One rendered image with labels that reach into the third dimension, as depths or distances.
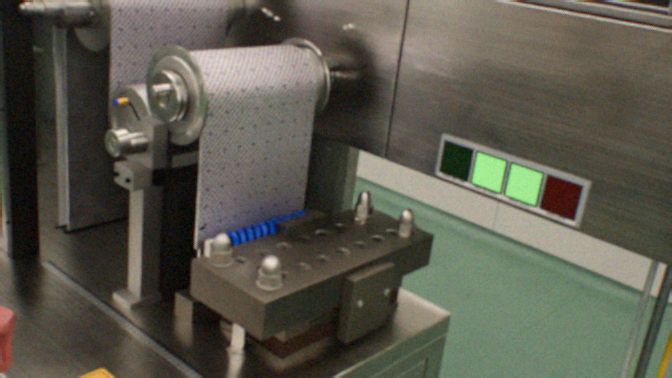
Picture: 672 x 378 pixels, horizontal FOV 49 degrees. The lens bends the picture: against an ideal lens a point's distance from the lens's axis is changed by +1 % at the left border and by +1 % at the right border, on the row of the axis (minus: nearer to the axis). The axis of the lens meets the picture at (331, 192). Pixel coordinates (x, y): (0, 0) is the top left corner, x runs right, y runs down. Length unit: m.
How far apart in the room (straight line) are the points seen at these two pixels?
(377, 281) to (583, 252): 2.68
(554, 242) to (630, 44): 2.83
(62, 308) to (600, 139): 0.85
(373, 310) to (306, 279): 0.16
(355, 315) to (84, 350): 0.40
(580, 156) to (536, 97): 0.11
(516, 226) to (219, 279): 2.95
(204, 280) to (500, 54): 0.55
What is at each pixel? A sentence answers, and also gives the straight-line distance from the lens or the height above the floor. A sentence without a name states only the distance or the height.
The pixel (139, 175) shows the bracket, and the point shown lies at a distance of 1.14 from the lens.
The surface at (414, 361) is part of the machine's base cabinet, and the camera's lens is 1.29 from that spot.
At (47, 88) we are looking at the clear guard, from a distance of 2.15.
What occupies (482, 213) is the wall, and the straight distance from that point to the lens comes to 4.00.
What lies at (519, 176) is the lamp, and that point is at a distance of 1.14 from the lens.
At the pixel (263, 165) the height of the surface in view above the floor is 1.14.
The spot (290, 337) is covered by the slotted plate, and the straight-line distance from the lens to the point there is 1.10.
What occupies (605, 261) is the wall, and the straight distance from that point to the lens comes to 3.75.
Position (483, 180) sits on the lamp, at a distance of 1.17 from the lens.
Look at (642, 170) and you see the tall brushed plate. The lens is 1.07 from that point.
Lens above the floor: 1.53
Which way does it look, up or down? 21 degrees down
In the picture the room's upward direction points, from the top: 7 degrees clockwise
